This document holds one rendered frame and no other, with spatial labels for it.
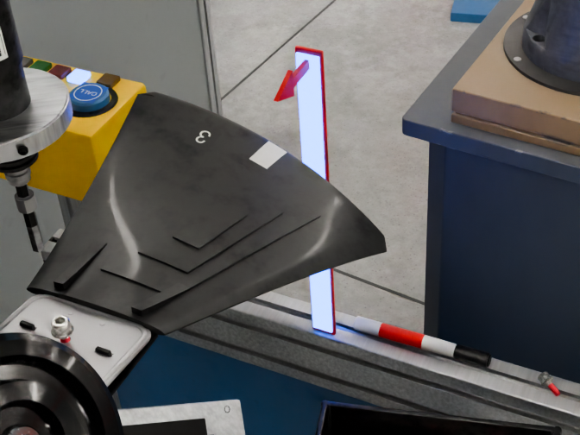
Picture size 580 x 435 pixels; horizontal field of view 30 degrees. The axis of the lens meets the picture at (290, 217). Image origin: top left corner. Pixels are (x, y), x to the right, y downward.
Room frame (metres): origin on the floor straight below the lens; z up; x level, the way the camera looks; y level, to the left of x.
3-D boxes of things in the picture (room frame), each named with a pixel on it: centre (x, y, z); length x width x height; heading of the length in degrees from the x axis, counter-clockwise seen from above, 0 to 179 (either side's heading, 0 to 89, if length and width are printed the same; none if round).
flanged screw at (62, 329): (0.46, 0.14, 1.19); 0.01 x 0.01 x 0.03
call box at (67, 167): (0.92, 0.23, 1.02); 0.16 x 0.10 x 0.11; 61
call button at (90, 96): (0.90, 0.19, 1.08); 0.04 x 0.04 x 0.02
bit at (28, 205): (0.46, 0.14, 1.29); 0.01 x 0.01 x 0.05
